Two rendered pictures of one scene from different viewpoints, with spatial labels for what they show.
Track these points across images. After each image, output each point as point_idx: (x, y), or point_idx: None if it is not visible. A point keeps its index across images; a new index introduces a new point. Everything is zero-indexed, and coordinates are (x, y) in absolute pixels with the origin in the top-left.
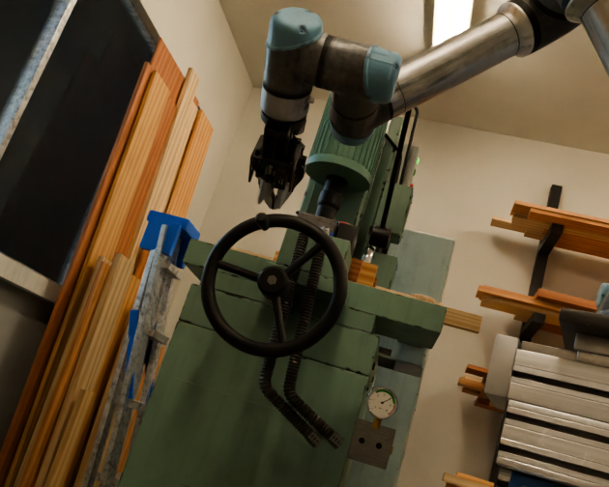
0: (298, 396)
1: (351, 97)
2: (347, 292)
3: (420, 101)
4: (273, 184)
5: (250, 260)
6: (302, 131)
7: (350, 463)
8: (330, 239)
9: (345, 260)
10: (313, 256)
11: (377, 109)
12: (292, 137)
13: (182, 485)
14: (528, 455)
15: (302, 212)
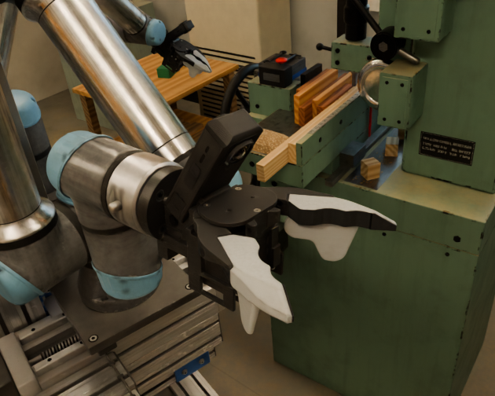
0: (251, 184)
1: None
2: (257, 121)
3: (119, 23)
4: (200, 60)
5: None
6: (177, 34)
7: (385, 285)
8: (228, 85)
9: (251, 97)
10: (236, 96)
11: (127, 35)
12: (167, 45)
13: None
14: None
15: (274, 53)
